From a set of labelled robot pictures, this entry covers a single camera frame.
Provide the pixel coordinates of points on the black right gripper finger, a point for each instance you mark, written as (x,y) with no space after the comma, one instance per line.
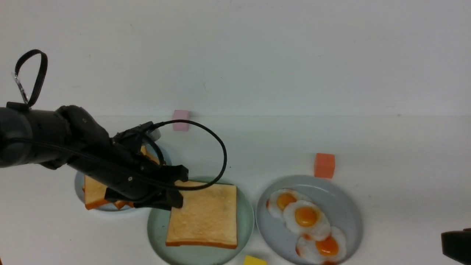
(456,245)

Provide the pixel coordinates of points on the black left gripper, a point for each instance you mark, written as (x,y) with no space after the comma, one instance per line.
(119,167)

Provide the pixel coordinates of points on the toast slice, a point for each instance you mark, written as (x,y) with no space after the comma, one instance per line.
(91,184)
(119,204)
(207,217)
(95,199)

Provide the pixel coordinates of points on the fried egg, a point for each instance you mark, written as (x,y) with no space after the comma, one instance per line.
(306,220)
(278,200)
(330,251)

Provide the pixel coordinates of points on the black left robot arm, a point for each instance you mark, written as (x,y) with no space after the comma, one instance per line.
(38,137)

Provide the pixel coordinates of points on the mint green centre plate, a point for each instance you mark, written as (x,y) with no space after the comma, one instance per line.
(158,221)

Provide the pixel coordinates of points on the yellow cube block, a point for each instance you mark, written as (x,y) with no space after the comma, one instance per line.
(250,260)

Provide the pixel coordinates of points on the grey-blue egg plate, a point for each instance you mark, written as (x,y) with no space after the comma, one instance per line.
(340,209)

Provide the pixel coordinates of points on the orange cube block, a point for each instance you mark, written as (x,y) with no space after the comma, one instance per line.
(324,165)

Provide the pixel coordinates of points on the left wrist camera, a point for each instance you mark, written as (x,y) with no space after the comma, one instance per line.
(134,137)

